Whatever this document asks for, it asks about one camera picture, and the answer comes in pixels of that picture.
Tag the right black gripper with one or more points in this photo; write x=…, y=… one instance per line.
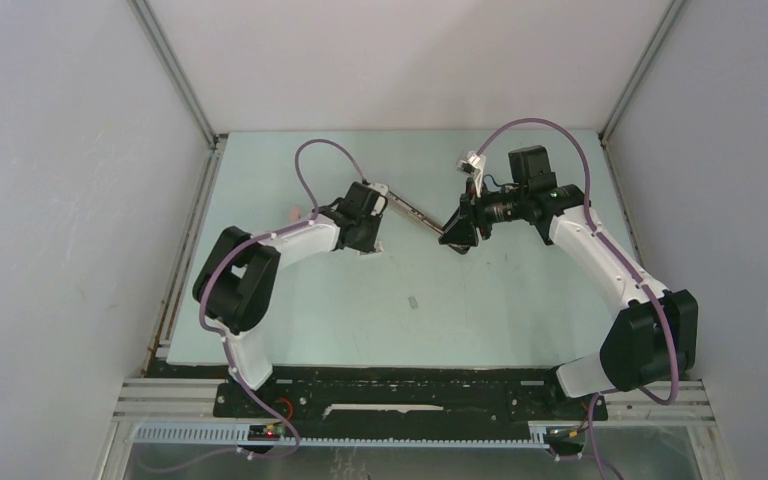
x=460, y=229

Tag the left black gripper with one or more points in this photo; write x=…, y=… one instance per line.
x=369, y=243

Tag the beige black long stapler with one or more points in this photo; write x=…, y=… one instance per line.
x=414, y=214

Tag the staple box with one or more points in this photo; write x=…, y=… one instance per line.
x=377, y=249

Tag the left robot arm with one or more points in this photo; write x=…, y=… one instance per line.
x=235, y=285

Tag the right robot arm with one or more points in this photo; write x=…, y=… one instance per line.
x=653, y=335

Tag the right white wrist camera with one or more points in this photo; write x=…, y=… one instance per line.
x=473, y=164

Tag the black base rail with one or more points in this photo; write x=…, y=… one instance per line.
x=393, y=403

